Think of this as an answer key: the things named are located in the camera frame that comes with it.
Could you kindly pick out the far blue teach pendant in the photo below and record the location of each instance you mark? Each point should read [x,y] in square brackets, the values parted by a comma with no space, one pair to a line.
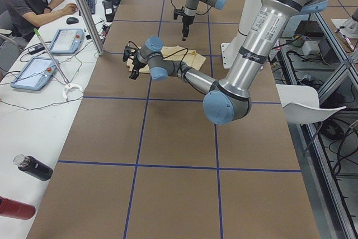
[66,41]

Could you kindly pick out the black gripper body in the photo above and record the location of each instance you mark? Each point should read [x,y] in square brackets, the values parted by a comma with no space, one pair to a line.
[186,20]
[136,65]

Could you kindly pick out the black water bottle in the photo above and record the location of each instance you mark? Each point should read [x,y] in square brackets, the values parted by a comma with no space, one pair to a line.
[33,167]

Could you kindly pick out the cream long-sleeve printed shirt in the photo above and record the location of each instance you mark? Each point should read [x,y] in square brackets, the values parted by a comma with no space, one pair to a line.
[193,60]

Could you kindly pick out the near blue teach pendant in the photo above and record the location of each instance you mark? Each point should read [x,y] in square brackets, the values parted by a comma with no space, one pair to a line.
[35,75]

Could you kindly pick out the white chair seat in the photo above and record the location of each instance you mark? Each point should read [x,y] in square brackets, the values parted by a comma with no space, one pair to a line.
[301,104]

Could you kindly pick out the red water bottle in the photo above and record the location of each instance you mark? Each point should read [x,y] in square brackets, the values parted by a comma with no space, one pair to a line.
[16,209]

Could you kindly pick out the blue teach pendant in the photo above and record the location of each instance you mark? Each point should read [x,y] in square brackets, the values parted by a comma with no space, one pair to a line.
[35,75]
[66,41]

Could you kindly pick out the seated person grey shirt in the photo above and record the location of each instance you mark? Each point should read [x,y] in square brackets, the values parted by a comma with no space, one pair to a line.
[30,14]

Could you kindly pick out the aluminium frame post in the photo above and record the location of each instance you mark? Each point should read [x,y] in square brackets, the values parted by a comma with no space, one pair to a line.
[90,25]

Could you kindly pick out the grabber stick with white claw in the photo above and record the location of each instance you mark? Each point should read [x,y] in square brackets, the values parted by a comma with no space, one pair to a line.
[68,84]

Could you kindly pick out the black computer mouse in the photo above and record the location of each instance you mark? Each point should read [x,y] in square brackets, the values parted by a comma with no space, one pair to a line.
[72,20]

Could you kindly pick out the black keyboard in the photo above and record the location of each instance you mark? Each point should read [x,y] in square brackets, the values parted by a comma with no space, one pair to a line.
[89,1]

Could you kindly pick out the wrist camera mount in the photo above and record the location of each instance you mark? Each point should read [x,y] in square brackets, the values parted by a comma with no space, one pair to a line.
[129,52]
[177,13]

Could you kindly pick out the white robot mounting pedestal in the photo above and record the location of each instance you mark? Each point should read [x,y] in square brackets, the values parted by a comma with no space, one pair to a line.
[230,50]

